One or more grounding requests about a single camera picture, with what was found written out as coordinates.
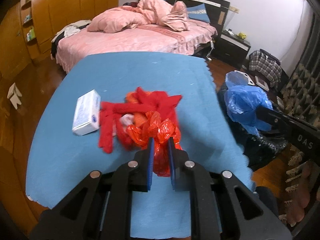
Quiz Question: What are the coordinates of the blue plastic bag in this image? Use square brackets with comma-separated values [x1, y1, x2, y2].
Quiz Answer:
[224, 71, 273, 135]

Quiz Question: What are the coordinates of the red plastic bag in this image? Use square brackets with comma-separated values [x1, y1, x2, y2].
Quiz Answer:
[126, 111, 182, 177]

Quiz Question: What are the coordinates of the orange mesh net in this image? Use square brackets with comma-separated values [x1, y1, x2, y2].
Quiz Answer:
[125, 87, 152, 127]

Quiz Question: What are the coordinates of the red cloth strip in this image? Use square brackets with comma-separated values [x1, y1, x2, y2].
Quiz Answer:
[98, 91, 182, 153]

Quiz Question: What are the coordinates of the white medicine box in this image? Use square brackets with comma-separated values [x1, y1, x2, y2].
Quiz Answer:
[72, 89, 101, 136]

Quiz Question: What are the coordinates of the black trash bin bag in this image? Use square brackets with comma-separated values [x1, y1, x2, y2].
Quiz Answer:
[217, 83, 287, 171]

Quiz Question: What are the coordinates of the patterned curtain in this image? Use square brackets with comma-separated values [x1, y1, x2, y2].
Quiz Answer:
[277, 10, 320, 228]

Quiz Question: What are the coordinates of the framed picture on floor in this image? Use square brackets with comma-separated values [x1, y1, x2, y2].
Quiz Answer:
[254, 76, 269, 92]

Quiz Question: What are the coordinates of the white bathroom scale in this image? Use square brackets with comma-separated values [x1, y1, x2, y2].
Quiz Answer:
[233, 70, 255, 86]

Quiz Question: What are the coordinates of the plaid bag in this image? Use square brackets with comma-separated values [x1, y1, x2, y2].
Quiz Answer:
[249, 49, 283, 88]

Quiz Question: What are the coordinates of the black nightstand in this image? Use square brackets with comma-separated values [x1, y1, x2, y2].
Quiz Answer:
[213, 31, 251, 69]

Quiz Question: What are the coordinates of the blue table cloth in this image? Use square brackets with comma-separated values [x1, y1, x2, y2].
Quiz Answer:
[25, 51, 256, 239]

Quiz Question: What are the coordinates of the yellow toy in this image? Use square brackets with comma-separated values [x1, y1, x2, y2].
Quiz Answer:
[237, 32, 247, 40]

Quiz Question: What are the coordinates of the black headboard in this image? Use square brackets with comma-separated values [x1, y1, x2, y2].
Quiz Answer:
[167, 0, 230, 36]

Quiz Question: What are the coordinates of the blue pillow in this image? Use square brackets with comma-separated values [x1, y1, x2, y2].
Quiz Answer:
[187, 3, 210, 23]

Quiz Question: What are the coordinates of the pink bed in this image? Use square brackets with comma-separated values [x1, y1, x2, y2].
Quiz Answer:
[55, 20, 218, 73]

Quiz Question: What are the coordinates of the white small stool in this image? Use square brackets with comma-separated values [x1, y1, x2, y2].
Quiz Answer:
[7, 83, 22, 110]

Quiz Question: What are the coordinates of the clothes pile on bed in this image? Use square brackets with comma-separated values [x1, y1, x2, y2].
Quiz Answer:
[51, 20, 91, 43]

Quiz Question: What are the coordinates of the pink crumpled duvet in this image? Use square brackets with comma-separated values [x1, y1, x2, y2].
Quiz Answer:
[87, 0, 189, 34]

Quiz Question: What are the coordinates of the wooden wardrobe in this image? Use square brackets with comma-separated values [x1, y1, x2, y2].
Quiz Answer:
[1, 0, 119, 80]

